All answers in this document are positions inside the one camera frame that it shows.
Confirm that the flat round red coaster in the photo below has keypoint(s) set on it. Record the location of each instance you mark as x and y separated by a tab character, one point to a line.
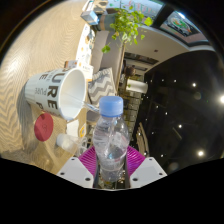
43	126

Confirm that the group of ceiling lights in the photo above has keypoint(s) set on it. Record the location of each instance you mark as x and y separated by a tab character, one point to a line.
200	153

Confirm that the potted green plant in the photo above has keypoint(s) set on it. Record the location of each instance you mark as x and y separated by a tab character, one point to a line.
128	25

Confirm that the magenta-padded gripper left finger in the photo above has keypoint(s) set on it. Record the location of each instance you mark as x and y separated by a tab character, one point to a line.
74	171

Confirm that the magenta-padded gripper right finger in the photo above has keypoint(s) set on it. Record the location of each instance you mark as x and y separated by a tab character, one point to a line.
147	171

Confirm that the clear blue-capped water bottle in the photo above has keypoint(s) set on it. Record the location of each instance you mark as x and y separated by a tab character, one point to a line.
111	141

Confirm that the grey curved sofa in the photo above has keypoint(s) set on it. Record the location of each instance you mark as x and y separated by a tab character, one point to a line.
106	60

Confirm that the white printed mug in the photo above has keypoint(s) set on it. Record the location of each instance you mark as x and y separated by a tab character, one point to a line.
71	93

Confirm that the clear plastic cup with straw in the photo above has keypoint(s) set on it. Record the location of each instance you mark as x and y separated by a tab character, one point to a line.
65	141

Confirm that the grey chevron cushion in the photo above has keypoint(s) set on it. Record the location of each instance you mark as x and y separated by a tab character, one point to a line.
101	86

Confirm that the small blue box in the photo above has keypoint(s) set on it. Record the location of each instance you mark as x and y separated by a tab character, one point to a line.
89	16

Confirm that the white paper napkin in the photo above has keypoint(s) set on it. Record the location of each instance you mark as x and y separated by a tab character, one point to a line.
72	127

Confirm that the printed menu leaflet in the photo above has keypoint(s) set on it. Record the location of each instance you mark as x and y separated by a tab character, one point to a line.
83	50

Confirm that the person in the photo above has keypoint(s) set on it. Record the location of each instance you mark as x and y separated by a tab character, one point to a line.
129	71

